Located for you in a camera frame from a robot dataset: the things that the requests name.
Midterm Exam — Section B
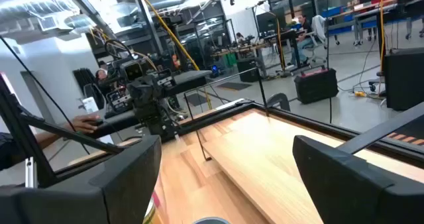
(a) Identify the person's forearm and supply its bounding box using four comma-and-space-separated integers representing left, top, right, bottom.
0, 130, 72, 172

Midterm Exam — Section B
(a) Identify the black floor mat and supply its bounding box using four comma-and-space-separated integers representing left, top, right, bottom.
217, 81, 252, 91

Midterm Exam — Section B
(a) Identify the peaches can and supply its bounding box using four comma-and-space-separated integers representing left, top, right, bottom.
142, 190, 164, 224

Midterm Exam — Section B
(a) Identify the black computer mouse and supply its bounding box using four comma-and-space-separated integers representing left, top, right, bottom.
86, 117, 105, 127

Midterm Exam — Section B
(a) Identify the black equipment cabinet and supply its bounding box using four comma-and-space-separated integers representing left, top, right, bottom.
383, 47, 424, 111

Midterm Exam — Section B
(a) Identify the black rig frame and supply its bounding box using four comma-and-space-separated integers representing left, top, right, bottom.
0, 73, 126, 189

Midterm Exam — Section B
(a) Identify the black desk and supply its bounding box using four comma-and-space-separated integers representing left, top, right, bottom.
84, 70, 213, 140

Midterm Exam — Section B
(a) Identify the person's hand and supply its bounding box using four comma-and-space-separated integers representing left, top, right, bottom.
64, 115, 100, 135

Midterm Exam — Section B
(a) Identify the yellow pole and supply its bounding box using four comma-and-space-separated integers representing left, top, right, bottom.
379, 0, 386, 73

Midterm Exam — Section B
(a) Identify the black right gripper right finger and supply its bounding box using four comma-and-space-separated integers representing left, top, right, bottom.
292, 135, 424, 224

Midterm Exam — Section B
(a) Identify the grey curved cover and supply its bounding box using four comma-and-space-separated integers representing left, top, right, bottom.
266, 92, 292, 113

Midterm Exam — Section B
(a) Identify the black metal frame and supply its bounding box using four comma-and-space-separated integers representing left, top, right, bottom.
183, 67, 424, 224

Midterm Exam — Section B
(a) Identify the white jacket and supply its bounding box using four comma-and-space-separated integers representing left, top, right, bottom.
311, 15, 327, 46

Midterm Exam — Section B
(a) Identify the cherries can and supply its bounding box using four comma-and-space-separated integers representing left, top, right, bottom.
193, 217, 232, 224

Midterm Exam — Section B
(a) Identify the black case with red top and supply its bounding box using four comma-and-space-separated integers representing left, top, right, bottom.
293, 67, 339, 105

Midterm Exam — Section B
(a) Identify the yellow hanging cable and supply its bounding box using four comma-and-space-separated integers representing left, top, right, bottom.
142, 0, 213, 111

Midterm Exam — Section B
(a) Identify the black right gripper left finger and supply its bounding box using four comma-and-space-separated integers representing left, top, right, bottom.
0, 134, 163, 224

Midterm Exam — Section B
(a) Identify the thin black cable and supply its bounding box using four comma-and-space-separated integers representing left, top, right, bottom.
0, 36, 91, 156

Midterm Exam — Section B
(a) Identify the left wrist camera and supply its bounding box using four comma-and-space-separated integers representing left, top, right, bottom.
121, 60, 147, 83

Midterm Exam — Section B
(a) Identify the wooden workbench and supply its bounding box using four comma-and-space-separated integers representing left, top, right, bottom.
211, 41, 278, 58

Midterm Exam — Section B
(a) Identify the silver aluminium profile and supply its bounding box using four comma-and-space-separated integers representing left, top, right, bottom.
24, 156, 36, 189

